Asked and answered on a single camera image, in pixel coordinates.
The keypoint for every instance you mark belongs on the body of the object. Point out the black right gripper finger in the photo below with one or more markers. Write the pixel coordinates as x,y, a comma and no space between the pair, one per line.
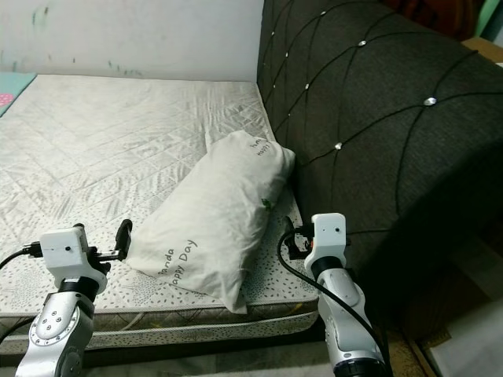
288,232

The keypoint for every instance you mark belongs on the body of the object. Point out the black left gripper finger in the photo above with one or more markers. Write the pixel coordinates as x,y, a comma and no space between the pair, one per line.
124,239

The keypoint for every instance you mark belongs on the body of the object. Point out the white printed pillow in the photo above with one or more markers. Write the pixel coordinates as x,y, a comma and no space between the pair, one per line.
216,212

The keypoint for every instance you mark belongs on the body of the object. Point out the white quilted mattress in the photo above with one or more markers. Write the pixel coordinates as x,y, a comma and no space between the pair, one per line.
110,157

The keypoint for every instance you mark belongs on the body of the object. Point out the dark grey tufted headboard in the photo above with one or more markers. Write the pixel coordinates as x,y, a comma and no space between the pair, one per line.
377,118

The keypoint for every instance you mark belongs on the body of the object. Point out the teal mat with coloured shapes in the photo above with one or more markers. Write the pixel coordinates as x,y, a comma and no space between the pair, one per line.
12,90

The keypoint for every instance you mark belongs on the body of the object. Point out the plain brown cardboard box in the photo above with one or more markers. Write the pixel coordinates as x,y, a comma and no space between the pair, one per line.
489,51

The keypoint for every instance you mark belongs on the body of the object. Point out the dark red cloth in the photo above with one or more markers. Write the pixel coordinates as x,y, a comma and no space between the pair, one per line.
432,8

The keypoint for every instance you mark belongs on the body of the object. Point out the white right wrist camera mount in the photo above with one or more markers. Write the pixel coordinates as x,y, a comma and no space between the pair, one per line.
330,232

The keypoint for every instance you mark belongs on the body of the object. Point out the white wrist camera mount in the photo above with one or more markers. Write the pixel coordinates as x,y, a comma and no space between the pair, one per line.
330,232
67,250

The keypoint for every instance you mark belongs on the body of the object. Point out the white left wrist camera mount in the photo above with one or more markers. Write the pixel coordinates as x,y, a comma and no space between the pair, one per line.
67,250

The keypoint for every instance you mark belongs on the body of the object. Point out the dark bed frame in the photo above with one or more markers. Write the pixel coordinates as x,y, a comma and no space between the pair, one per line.
204,338

